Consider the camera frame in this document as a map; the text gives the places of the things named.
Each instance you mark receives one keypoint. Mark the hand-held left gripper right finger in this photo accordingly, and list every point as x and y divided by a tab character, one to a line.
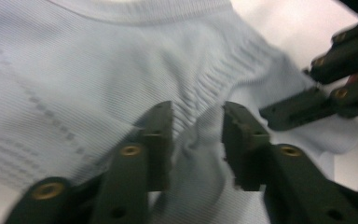
245	149

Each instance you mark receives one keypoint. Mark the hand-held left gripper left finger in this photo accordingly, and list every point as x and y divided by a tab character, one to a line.
157	146

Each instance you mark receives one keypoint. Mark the light blue knit shirt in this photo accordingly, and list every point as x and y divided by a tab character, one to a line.
74	62

